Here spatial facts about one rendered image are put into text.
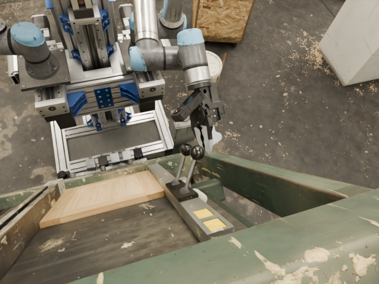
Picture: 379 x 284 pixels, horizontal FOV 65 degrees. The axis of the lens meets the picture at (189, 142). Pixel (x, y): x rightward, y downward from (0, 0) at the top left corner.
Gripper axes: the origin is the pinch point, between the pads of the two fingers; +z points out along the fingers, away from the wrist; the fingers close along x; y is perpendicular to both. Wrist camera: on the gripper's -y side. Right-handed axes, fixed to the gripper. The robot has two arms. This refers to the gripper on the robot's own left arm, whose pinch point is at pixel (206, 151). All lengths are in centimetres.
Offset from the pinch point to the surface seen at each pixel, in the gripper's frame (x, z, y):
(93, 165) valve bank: 84, 4, -11
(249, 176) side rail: -7.2, 9.4, 8.5
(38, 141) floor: 195, -13, -19
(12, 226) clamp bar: 7, 5, -52
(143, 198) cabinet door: 14.4, 10.8, -16.5
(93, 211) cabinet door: 19.6, 11.0, -30.7
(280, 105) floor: 116, -2, 178
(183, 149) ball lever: 0.7, -2.4, -7.2
